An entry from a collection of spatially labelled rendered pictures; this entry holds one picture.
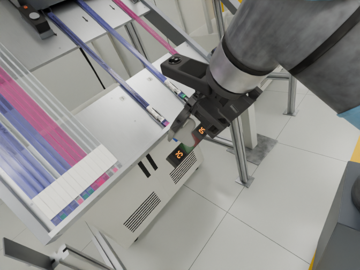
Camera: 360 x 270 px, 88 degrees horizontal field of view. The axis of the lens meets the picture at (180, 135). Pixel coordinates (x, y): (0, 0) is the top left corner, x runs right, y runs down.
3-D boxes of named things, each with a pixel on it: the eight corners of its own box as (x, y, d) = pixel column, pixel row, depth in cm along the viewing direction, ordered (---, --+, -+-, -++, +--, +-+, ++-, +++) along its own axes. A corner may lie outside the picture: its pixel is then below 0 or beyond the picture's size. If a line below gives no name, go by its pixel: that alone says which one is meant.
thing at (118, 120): (220, 79, 69) (224, 74, 66) (55, 231, 41) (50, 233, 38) (184, 46, 70) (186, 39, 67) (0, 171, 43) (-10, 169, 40)
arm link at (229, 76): (209, 43, 21) (245, 17, 25) (196, 69, 26) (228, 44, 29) (257, 87, 21) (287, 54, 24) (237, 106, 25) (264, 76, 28)
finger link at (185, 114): (171, 135, 36) (198, 103, 31) (166, 130, 36) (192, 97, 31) (182, 127, 40) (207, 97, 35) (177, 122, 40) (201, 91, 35)
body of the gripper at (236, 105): (210, 141, 36) (245, 112, 25) (177, 111, 36) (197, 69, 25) (231, 117, 39) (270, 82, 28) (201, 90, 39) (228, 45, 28)
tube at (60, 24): (169, 125, 54) (170, 123, 53) (165, 128, 53) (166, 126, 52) (53, 15, 58) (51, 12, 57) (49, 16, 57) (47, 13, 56)
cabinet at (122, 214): (207, 165, 132) (178, 88, 94) (132, 254, 102) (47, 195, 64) (152, 139, 175) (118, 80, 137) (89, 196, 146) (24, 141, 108)
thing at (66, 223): (220, 85, 71) (229, 73, 65) (63, 233, 44) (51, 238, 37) (217, 83, 71) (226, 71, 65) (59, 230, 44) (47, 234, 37)
